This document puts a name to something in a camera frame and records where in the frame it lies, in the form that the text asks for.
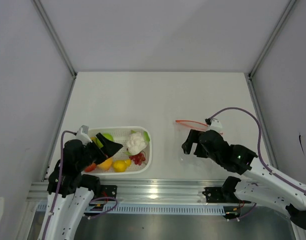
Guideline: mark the right aluminium frame post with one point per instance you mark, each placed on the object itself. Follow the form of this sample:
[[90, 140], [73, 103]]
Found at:
[[282, 21]]

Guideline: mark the red grape bunch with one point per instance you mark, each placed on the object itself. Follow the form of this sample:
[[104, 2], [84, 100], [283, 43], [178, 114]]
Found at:
[[139, 158]]

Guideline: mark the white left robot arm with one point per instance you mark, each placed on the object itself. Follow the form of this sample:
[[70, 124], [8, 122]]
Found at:
[[69, 190]]

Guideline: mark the green apple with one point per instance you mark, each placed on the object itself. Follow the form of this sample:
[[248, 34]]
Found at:
[[107, 136]]

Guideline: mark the orange fruit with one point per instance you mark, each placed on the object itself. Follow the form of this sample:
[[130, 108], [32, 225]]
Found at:
[[105, 166]]

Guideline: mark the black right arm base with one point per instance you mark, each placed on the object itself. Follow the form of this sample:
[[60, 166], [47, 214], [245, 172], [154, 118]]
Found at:
[[232, 206]]

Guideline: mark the white cauliflower with leaves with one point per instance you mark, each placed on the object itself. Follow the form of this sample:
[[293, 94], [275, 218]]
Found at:
[[137, 141]]

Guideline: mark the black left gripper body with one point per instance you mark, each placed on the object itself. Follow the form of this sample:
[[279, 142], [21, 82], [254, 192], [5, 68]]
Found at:
[[92, 154]]

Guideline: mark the clear zip top bag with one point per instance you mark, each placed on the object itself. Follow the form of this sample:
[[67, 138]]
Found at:
[[181, 131]]

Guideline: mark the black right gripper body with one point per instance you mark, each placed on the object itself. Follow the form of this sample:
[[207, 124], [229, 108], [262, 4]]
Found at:
[[200, 151]]

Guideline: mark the yellow lemon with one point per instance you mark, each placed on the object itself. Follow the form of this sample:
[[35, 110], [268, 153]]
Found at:
[[119, 166]]

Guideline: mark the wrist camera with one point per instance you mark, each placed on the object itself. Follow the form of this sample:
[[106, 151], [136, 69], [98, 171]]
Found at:
[[83, 132], [214, 124]]

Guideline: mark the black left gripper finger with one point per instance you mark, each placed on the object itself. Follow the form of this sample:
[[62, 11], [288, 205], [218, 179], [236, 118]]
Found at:
[[110, 148], [100, 137]]

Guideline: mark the aluminium rail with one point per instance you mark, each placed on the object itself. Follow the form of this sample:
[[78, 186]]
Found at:
[[156, 190]]

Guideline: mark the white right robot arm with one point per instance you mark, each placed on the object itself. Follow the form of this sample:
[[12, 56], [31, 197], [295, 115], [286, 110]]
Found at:
[[271, 188]]

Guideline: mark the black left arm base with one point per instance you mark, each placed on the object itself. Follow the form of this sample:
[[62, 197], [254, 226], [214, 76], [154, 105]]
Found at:
[[104, 201]]

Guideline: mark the aluminium frame post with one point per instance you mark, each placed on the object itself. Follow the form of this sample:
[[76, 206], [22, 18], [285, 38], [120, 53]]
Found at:
[[46, 21], [282, 21]]

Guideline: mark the red peach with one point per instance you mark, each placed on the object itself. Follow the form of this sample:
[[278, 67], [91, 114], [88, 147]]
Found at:
[[91, 167]]

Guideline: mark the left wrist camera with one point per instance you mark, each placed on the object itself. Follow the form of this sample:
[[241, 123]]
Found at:
[[83, 132]]

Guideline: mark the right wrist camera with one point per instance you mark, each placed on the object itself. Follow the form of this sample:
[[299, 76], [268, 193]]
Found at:
[[214, 124]]

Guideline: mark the left aluminium frame post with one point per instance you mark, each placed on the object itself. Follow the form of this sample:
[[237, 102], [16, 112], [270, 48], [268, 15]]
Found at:
[[46, 21]]

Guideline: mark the slotted cable duct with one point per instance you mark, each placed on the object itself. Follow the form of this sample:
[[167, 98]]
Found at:
[[156, 209]]

